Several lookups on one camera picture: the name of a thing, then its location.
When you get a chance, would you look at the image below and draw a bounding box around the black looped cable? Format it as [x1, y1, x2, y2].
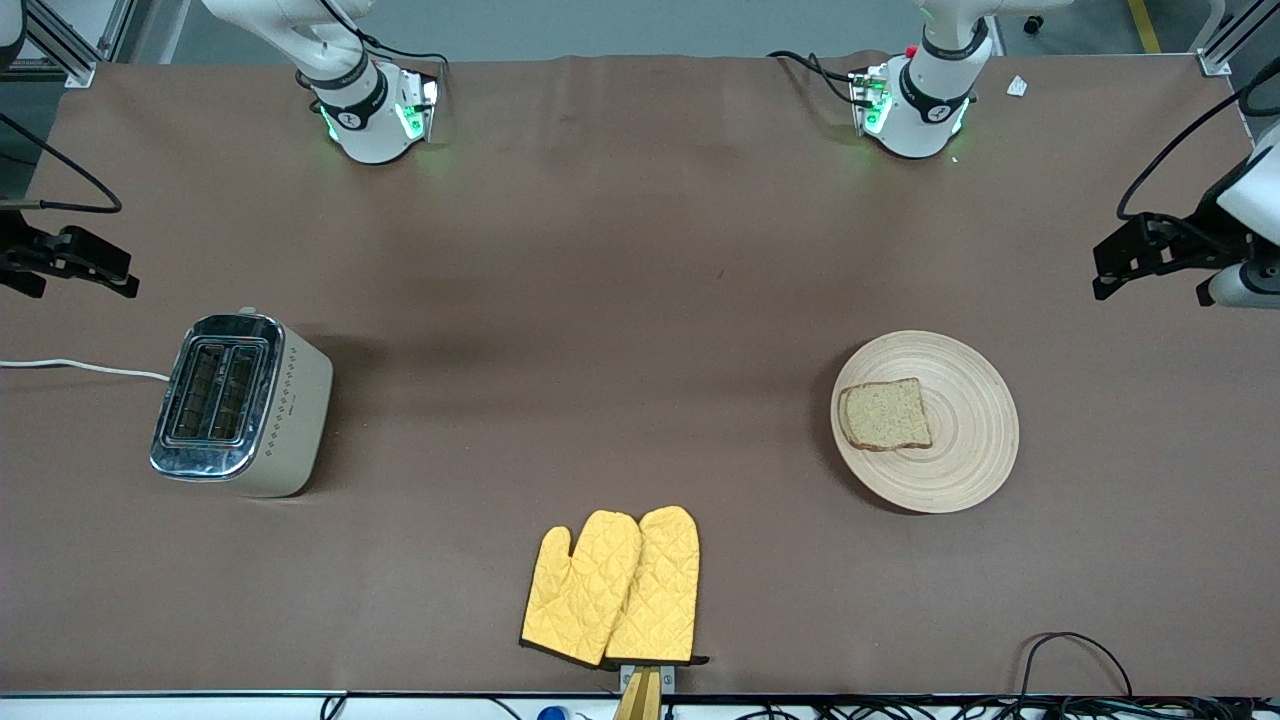
[1018, 632, 1136, 701]

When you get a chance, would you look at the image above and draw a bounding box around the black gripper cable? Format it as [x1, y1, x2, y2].
[1116, 58, 1280, 219]
[0, 112, 124, 215]

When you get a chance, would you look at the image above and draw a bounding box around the black right arm base cable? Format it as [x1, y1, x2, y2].
[345, 32, 450, 81]

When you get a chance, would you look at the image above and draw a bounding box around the black left arm base cable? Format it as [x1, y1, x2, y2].
[768, 50, 861, 106]

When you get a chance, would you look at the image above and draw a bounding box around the small metal bracket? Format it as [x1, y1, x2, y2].
[620, 662, 676, 696]

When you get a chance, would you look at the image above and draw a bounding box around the beige chrome toaster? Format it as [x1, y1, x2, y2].
[150, 308, 334, 499]

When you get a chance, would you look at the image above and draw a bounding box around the aluminium frame post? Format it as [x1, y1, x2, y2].
[20, 0, 136, 89]
[1197, 0, 1266, 77]

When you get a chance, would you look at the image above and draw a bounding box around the brown toast slice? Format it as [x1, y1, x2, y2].
[838, 378, 933, 452]

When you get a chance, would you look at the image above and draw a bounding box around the round wooden plate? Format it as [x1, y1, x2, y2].
[830, 330, 1021, 515]

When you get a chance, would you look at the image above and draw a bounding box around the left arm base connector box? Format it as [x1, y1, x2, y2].
[850, 65, 891, 136]

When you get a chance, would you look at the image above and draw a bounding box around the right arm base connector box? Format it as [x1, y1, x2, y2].
[395, 70, 442, 143]

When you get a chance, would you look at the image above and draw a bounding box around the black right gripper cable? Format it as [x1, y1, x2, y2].
[0, 112, 124, 215]

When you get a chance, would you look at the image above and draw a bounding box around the black arm base cable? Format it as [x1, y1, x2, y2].
[768, 50, 861, 106]
[345, 32, 450, 81]

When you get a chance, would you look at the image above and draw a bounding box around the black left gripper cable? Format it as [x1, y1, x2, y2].
[1116, 58, 1280, 219]

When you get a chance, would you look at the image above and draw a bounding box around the white toaster power cable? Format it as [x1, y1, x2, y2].
[0, 358, 171, 383]

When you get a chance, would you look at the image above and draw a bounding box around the yellow quilted oven mitt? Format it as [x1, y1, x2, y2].
[605, 505, 711, 667]
[520, 510, 643, 669]

